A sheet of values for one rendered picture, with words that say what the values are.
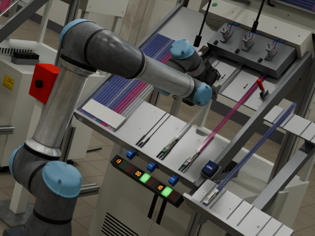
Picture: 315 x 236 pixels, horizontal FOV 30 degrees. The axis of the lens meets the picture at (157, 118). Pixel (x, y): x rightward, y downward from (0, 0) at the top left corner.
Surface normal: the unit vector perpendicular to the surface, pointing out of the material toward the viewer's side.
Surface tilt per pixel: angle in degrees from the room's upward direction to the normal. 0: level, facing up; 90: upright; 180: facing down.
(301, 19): 90
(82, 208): 0
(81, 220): 0
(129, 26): 90
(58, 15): 90
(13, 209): 90
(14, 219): 0
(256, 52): 47
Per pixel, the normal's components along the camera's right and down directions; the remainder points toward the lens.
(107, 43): 0.04, -0.25
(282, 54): -0.28, -0.61
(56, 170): 0.36, -0.86
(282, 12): -0.64, 0.03
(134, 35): 0.70, 0.39
